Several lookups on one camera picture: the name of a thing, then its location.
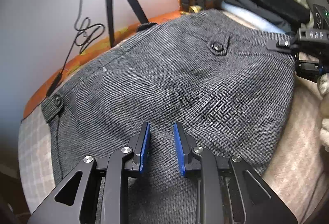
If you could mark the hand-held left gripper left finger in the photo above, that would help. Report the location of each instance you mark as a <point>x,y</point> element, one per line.
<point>144,141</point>

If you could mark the beige blanket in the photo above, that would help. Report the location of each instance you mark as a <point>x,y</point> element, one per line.
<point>295,152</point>

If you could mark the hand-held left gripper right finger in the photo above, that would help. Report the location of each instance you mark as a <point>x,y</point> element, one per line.
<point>178,144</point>

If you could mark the grey checked sheet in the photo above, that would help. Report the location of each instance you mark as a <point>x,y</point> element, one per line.
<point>36,152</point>

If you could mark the person's right hand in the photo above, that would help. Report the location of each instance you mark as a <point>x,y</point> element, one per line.
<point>324,86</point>

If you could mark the light blue folded cloth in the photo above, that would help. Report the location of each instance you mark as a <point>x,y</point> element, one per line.
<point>254,18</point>

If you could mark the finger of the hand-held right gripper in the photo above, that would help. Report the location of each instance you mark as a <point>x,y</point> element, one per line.
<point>281,43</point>

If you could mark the grey woven pants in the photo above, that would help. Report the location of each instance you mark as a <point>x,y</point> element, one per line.
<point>180,85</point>

